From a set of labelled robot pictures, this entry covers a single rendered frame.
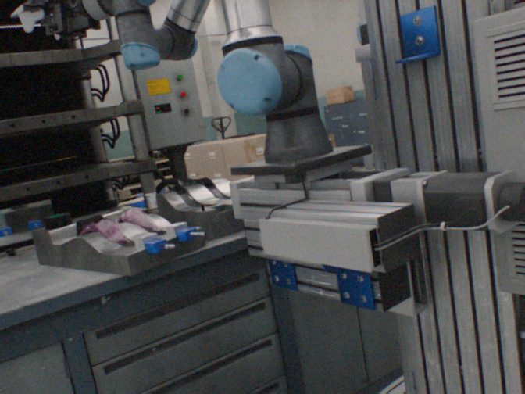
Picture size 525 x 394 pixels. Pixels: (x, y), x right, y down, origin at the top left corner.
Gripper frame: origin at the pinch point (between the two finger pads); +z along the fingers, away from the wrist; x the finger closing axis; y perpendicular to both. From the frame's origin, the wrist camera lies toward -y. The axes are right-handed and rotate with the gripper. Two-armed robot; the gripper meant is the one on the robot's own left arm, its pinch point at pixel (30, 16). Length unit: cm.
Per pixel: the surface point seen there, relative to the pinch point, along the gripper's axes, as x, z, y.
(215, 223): 44, -16, 56
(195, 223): 45, -8, 55
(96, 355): 12, 5, 85
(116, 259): 14, -4, 60
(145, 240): 19, -11, 56
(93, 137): 118, 102, 12
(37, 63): 58, 68, -12
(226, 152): 405, 190, 10
